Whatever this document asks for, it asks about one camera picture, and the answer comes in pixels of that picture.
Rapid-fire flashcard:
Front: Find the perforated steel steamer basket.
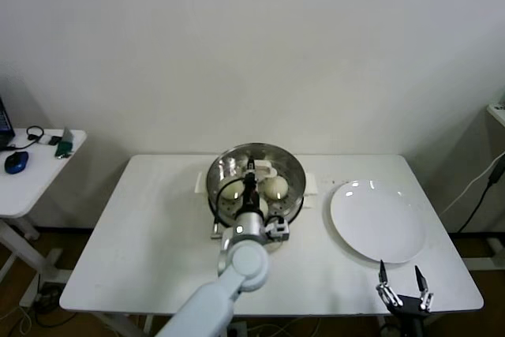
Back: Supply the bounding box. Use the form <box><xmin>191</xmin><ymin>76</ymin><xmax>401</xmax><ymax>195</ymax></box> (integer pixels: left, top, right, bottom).
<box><xmin>195</xmin><ymin>142</ymin><xmax>319</xmax><ymax>224</ymax></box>

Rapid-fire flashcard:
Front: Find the black power cable with plug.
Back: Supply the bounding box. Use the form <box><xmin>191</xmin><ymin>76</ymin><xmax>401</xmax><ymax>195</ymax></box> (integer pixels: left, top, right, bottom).
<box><xmin>455</xmin><ymin>154</ymin><xmax>505</xmax><ymax>234</ymax></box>

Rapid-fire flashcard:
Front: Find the green flat gadget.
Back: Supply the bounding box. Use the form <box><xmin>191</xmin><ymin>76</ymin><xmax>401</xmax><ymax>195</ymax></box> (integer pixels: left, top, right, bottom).
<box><xmin>54</xmin><ymin>126</ymin><xmax>76</xmax><ymax>159</ymax></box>

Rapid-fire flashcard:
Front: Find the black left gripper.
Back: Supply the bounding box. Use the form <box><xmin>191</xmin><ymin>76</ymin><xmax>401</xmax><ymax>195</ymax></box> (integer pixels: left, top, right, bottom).
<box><xmin>241</xmin><ymin>154</ymin><xmax>261</xmax><ymax>215</ymax></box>

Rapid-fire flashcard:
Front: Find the white wall cable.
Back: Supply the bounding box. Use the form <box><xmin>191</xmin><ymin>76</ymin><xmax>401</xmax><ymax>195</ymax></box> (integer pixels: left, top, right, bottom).
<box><xmin>440</xmin><ymin>150</ymin><xmax>504</xmax><ymax>215</ymax></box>

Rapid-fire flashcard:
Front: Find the cream electric cooker pot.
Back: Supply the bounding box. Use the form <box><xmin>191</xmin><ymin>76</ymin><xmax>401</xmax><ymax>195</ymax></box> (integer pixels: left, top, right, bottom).
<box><xmin>208</xmin><ymin>194</ymin><xmax>315</xmax><ymax>253</ymax></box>

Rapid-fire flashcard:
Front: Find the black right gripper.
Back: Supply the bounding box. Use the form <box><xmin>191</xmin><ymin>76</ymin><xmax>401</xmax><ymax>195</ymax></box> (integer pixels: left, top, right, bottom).
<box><xmin>375</xmin><ymin>260</ymin><xmax>434</xmax><ymax>326</ymax></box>

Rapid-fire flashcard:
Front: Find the computer monitor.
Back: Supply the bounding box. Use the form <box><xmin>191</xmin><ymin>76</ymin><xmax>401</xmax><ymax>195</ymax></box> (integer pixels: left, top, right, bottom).
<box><xmin>0</xmin><ymin>94</ymin><xmax>17</xmax><ymax>152</ymax></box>

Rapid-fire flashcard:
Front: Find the floor cable bundle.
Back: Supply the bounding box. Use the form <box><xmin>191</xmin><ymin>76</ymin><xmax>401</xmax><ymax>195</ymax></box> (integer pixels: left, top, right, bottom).
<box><xmin>21</xmin><ymin>273</ymin><xmax>76</xmax><ymax>337</ymax></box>

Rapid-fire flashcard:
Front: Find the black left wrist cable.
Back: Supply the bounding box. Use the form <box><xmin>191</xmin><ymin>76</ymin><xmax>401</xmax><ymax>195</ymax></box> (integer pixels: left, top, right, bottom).
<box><xmin>211</xmin><ymin>178</ymin><xmax>248</xmax><ymax>240</ymax></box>

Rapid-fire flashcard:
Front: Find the white side table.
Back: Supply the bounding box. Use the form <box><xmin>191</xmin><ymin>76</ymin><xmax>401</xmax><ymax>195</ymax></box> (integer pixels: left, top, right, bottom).
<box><xmin>0</xmin><ymin>127</ymin><xmax>88</xmax><ymax>294</ymax></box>

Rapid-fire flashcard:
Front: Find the blue computer mouse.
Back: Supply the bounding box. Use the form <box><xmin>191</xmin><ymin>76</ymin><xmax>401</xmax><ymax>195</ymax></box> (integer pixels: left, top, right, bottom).
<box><xmin>4</xmin><ymin>150</ymin><xmax>31</xmax><ymax>174</ymax></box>

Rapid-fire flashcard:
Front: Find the black looped cable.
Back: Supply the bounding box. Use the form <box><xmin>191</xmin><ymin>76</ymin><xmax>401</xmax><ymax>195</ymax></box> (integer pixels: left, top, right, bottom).
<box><xmin>25</xmin><ymin>125</ymin><xmax>45</xmax><ymax>148</ymax></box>

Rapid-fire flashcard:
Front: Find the large white plate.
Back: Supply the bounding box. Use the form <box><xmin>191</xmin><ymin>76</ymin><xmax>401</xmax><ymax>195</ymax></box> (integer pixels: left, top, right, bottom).
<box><xmin>325</xmin><ymin>178</ymin><xmax>428</xmax><ymax>266</ymax></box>

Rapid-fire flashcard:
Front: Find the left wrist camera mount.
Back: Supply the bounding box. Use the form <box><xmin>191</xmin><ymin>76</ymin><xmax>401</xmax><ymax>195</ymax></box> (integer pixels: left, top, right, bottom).
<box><xmin>264</xmin><ymin>216</ymin><xmax>292</xmax><ymax>242</ymax></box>

